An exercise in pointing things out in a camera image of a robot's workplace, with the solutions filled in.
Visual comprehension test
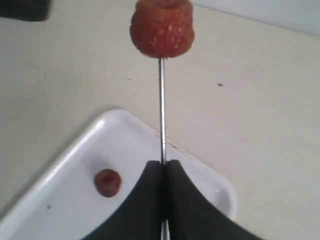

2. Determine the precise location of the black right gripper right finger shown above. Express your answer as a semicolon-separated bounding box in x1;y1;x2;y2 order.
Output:
165;160;260;240

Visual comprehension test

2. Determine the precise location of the thin metal skewer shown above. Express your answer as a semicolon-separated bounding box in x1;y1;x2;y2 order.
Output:
158;58;170;240

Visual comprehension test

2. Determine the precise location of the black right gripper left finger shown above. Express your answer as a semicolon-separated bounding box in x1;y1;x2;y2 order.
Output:
84;161;162;240

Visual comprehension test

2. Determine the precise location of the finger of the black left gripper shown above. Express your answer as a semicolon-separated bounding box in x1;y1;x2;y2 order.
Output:
0;0;52;22

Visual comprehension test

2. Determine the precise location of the white rectangular plastic tray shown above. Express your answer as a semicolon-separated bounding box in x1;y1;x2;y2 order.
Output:
0;108;238;240

